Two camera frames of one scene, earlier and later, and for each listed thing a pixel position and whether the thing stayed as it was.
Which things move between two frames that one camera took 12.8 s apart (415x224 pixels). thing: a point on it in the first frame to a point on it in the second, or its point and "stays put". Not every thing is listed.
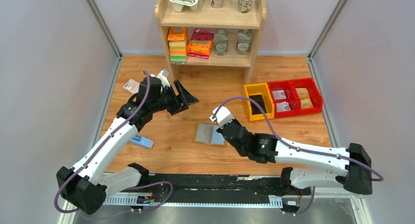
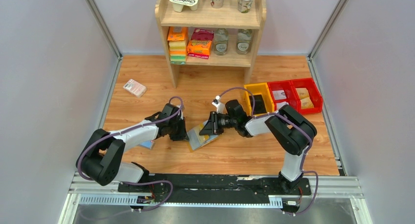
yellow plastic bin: (260, 89) stays put
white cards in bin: (280, 94) stays put
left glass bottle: (220, 41) stays put
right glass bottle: (243, 41) stays put
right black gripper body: (230, 131) to (215, 124)
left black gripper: (176, 97) to (181, 133)
